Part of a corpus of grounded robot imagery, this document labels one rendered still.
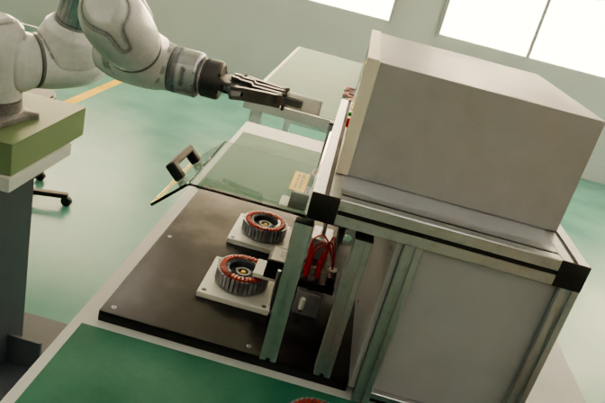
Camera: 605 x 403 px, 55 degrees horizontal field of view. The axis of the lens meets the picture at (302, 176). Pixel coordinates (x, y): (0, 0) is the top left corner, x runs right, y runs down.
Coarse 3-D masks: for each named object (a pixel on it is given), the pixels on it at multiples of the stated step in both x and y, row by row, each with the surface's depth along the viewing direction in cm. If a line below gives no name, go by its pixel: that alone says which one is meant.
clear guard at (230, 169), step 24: (192, 168) 106; (216, 168) 102; (240, 168) 105; (264, 168) 107; (288, 168) 110; (312, 168) 113; (168, 192) 96; (216, 192) 94; (240, 192) 95; (264, 192) 97; (288, 192) 100
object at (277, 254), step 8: (272, 248) 120; (280, 248) 121; (272, 256) 117; (280, 256) 118; (256, 264) 121; (264, 264) 121; (272, 264) 116; (280, 264) 116; (256, 272) 118; (264, 272) 117; (272, 272) 116; (312, 272) 120; (328, 272) 122; (272, 280) 118; (304, 280) 116; (312, 280) 117; (320, 280) 118; (312, 288) 117; (320, 288) 116; (328, 288) 116
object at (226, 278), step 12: (228, 264) 121; (240, 264) 124; (252, 264) 124; (216, 276) 119; (228, 276) 117; (240, 276) 118; (228, 288) 117; (240, 288) 116; (252, 288) 117; (264, 288) 120
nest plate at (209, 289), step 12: (216, 264) 126; (252, 276) 125; (204, 288) 117; (216, 288) 118; (216, 300) 116; (228, 300) 115; (240, 300) 116; (252, 300) 117; (264, 300) 118; (264, 312) 115
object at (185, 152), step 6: (186, 150) 107; (192, 150) 109; (180, 156) 104; (186, 156) 106; (192, 156) 109; (198, 156) 110; (174, 162) 100; (180, 162) 103; (192, 162) 110; (168, 168) 101; (174, 168) 100; (180, 168) 101; (174, 174) 101; (180, 174) 101
